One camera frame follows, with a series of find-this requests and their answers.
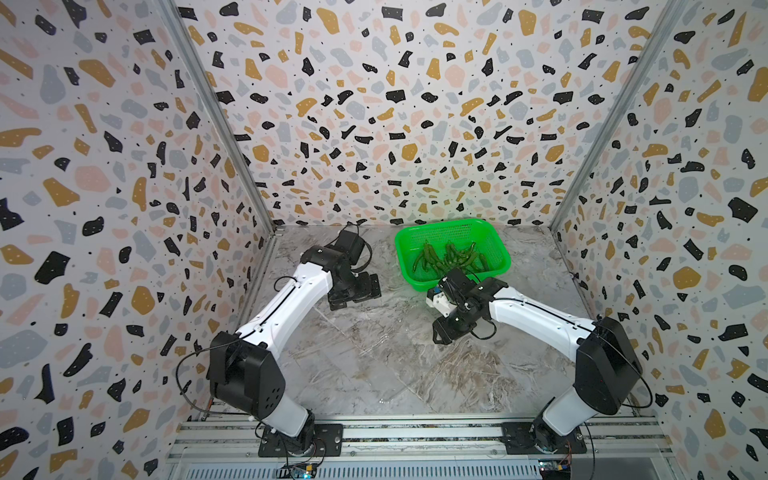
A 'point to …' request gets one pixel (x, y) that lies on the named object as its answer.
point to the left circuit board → (297, 471)
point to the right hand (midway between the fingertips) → (441, 335)
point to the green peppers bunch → (453, 259)
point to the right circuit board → (555, 469)
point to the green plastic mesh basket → (409, 243)
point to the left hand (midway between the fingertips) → (371, 296)
